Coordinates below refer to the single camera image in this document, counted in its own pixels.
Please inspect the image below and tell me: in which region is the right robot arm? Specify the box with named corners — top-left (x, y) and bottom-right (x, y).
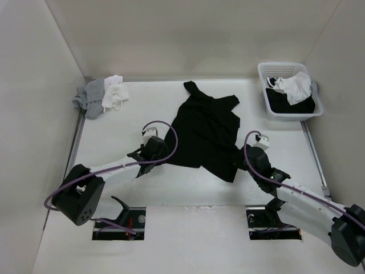
top-left (233, 145), bottom-right (364, 267)

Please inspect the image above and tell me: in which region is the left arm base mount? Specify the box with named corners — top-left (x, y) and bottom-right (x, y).
top-left (92, 196), bottom-right (147, 241)

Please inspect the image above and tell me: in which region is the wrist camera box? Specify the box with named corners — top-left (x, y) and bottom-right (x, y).
top-left (253, 134), bottom-right (270, 151)
top-left (142, 127), bottom-right (158, 145)

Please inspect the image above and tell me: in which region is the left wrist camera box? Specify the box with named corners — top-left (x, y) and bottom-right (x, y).
top-left (142, 127), bottom-right (158, 145)

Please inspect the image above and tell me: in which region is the white tank top on table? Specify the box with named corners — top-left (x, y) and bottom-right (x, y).
top-left (102, 75), bottom-right (129, 112)

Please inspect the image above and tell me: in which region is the grey tank top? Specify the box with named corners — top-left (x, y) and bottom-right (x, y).
top-left (72, 78), bottom-right (104, 120)

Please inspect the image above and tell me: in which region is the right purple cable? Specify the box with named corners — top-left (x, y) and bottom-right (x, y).
top-left (244, 130), bottom-right (365, 223)

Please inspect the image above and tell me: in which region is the white tank top in basket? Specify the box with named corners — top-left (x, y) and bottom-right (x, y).
top-left (266, 72), bottom-right (312, 106)

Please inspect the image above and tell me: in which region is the black tank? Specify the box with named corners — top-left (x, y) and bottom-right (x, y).
top-left (167, 81), bottom-right (240, 183)
top-left (266, 86), bottom-right (316, 114)

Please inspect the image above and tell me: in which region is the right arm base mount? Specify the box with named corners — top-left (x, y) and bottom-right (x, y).
top-left (246, 198), bottom-right (302, 240)

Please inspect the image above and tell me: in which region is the black tank top in basket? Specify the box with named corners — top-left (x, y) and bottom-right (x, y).
top-left (266, 86), bottom-right (316, 114)

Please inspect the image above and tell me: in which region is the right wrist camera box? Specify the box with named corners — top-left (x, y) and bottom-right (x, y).
top-left (253, 134), bottom-right (270, 151)

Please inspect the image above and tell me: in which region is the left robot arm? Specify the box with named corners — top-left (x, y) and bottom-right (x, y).
top-left (51, 136), bottom-right (168, 228)

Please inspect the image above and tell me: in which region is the white plastic basket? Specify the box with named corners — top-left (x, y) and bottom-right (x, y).
top-left (257, 62), bottom-right (324, 122)

